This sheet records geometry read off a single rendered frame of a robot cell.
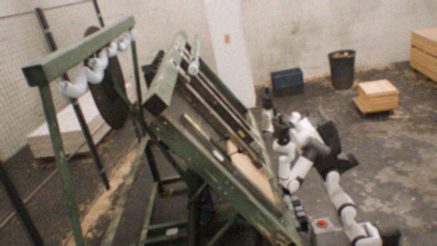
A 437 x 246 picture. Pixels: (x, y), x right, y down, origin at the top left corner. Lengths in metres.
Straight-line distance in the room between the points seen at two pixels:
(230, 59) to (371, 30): 3.15
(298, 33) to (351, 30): 1.07
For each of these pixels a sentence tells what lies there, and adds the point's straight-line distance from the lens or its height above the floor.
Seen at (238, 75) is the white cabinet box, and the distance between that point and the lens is 6.28.
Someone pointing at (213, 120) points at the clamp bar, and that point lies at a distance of 2.41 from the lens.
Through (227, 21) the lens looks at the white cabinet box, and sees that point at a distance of 6.08.
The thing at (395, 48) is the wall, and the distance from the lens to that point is 8.12.
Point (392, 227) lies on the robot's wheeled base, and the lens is 3.12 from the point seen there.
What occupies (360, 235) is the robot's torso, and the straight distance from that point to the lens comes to 3.02.
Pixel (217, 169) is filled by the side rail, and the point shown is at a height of 1.48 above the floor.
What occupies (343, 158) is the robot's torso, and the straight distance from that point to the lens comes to 2.55.
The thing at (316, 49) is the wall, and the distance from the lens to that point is 7.69.
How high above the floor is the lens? 2.41
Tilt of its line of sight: 23 degrees down
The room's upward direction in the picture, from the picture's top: 12 degrees counter-clockwise
